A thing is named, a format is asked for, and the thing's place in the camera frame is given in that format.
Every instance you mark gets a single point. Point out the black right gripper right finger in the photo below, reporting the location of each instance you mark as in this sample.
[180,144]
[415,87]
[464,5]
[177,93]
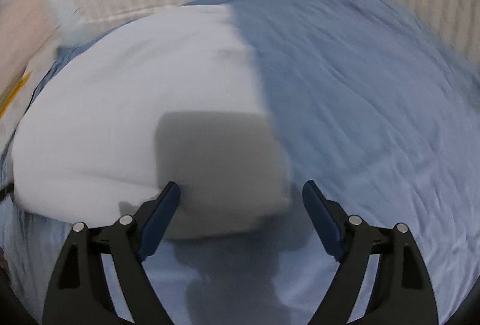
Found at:
[381,276]

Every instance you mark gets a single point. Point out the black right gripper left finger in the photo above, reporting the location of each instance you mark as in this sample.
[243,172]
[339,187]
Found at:
[99,276]

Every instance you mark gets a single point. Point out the pink beige pillow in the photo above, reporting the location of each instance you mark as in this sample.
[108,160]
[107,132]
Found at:
[26,25]

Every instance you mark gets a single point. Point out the blue bed sheet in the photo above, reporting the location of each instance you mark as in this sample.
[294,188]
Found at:
[366,102]

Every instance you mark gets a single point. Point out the light grey puffer jacket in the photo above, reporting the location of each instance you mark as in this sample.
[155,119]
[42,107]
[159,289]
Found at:
[172,97]

